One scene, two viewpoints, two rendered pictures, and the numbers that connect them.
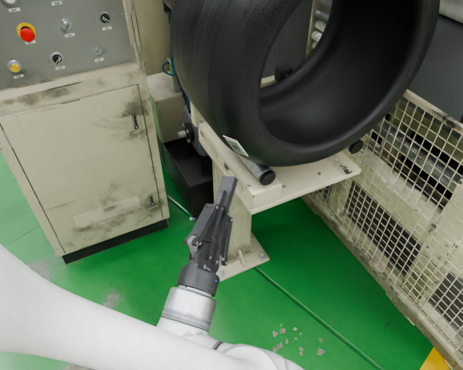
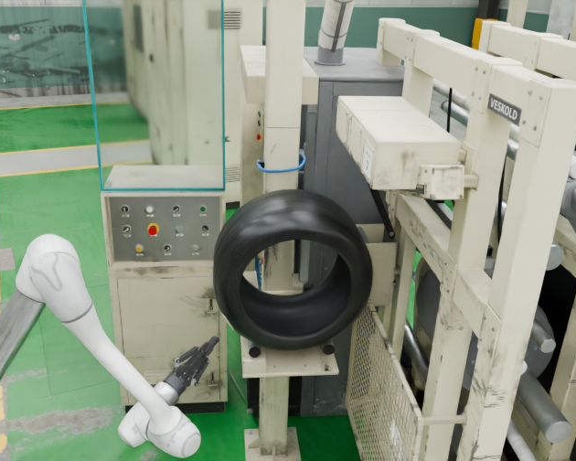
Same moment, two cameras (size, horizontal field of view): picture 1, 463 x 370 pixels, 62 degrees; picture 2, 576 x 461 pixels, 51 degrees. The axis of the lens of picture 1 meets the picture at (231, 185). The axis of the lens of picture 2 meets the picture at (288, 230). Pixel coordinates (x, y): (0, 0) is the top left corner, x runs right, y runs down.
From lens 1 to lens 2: 147 cm
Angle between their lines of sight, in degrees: 26
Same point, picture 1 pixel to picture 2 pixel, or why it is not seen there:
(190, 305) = (162, 390)
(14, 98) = (132, 268)
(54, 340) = (97, 345)
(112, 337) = (114, 356)
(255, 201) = (245, 367)
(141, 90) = not seen: hidden behind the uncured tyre
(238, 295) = not seen: outside the picture
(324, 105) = (322, 317)
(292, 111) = (302, 316)
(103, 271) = not seen: hidden behind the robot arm
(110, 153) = (186, 324)
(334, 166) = (320, 363)
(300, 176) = (291, 363)
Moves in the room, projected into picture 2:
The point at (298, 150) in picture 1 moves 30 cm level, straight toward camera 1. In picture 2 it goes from (270, 336) to (217, 379)
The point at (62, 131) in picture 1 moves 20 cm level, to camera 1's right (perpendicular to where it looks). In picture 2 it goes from (155, 297) to (192, 306)
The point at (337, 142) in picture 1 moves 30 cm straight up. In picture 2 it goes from (302, 338) to (305, 265)
